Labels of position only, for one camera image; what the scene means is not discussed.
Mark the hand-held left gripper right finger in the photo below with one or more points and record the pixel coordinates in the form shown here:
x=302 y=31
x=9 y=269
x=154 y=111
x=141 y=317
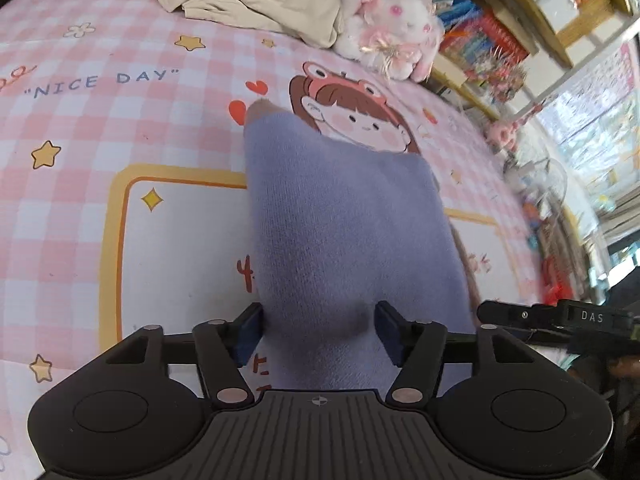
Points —
x=387 y=331

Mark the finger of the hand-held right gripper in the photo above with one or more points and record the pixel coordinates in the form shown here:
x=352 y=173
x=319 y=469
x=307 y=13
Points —
x=520 y=316

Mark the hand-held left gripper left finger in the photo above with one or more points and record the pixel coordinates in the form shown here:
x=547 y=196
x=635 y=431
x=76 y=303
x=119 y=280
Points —
x=250 y=331

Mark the purple and brown sweater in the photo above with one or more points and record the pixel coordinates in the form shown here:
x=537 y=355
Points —
x=340 y=240

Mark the person's right hand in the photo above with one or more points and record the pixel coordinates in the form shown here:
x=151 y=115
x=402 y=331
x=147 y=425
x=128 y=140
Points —
x=625 y=367

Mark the small pink plush toy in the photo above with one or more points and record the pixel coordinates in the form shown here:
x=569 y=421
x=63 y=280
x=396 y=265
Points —
x=502 y=135

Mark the colourful flower decoration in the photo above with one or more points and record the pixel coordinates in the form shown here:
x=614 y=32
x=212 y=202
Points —
x=505 y=80

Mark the pink checked table mat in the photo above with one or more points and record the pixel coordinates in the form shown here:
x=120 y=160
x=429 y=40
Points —
x=75 y=110

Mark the row of colourful books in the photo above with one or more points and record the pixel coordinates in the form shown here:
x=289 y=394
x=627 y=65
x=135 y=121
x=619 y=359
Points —
x=470 y=35

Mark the white wooden bookshelf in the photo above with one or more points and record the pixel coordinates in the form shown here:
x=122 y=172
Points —
x=585 y=15

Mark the white pink plush bunny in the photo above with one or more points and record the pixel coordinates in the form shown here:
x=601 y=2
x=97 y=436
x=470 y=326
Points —
x=395 y=15

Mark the alphabet wall poster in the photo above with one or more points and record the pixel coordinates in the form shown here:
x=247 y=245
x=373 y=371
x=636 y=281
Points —
x=600 y=110

